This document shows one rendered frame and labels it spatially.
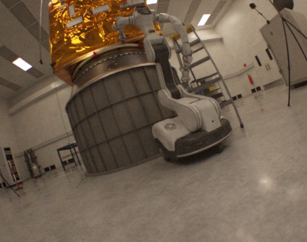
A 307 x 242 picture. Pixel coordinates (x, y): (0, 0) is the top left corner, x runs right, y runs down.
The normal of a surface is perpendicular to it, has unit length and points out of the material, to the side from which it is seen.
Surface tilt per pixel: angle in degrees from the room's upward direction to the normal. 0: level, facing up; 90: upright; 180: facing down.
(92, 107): 90
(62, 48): 87
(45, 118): 90
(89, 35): 87
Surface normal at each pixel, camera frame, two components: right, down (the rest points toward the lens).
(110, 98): -0.04, -0.04
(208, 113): 0.22, -0.14
